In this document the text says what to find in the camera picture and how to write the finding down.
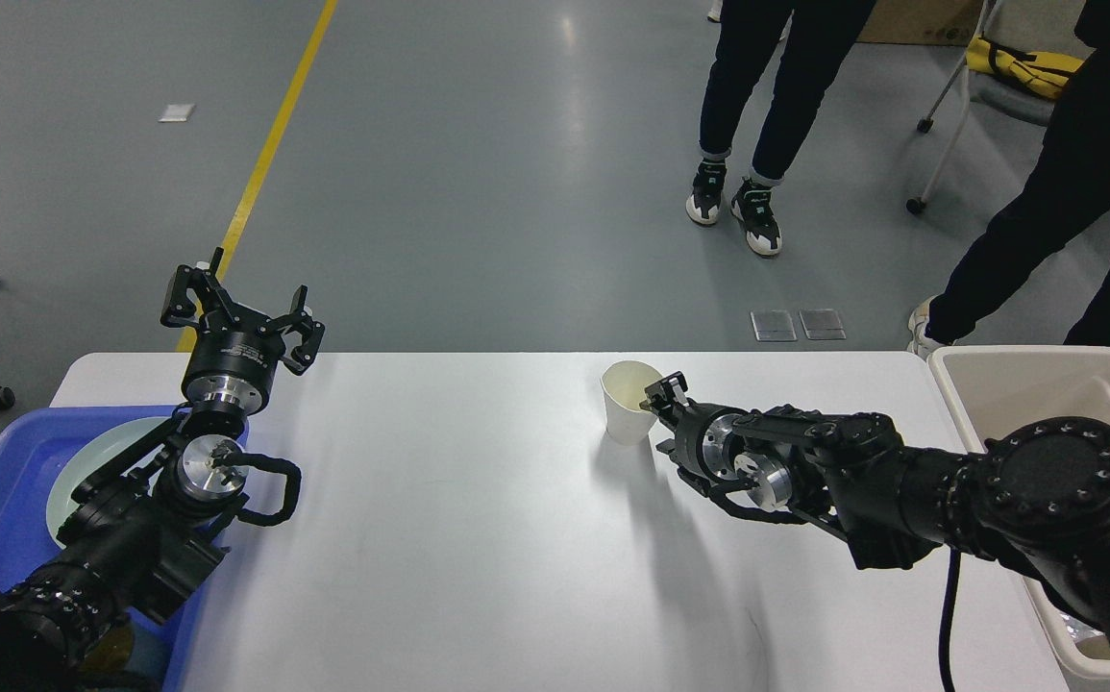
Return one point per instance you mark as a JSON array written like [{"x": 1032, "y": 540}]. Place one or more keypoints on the beige plastic bin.
[{"x": 994, "y": 390}]

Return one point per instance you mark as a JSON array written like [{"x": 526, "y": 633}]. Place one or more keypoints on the right metal floor plate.
[{"x": 822, "y": 324}]

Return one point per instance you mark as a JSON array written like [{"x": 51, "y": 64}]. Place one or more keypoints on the metal floor plate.
[
  {"x": 773, "y": 326},
  {"x": 822, "y": 324}
]

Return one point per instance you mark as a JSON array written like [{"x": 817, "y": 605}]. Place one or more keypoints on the cardboard box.
[{"x": 921, "y": 22}]

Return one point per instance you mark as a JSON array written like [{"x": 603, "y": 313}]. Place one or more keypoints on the teal mug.
[{"x": 117, "y": 649}]

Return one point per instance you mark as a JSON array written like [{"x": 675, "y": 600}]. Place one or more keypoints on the person in white sneakers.
[{"x": 714, "y": 12}]

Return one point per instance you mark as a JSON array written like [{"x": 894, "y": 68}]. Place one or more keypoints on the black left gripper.
[{"x": 226, "y": 363}]

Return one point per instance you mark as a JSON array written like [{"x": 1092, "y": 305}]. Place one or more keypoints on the white paper cup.
[{"x": 623, "y": 385}]

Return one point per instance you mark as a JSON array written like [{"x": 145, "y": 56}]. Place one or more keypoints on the left metal floor plate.
[{"x": 773, "y": 326}]

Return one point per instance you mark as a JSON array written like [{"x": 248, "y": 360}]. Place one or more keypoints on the yellow bag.
[{"x": 1039, "y": 73}]

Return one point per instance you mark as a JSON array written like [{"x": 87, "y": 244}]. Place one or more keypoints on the person in black at right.
[{"x": 1066, "y": 192}]

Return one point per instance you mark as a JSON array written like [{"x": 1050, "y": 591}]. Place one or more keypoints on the green plate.
[{"x": 59, "y": 505}]

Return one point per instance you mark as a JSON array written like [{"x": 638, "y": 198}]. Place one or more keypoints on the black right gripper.
[{"x": 704, "y": 445}]

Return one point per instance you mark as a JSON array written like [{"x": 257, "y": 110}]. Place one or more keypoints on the blue plastic tray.
[{"x": 33, "y": 452}]

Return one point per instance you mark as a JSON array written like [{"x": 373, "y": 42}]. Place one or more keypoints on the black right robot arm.
[{"x": 1037, "y": 501}]

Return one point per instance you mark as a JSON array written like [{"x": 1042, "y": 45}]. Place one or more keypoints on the grey wheeled chair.
[{"x": 1021, "y": 24}]

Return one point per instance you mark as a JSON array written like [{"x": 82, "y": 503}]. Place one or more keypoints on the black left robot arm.
[{"x": 142, "y": 536}]

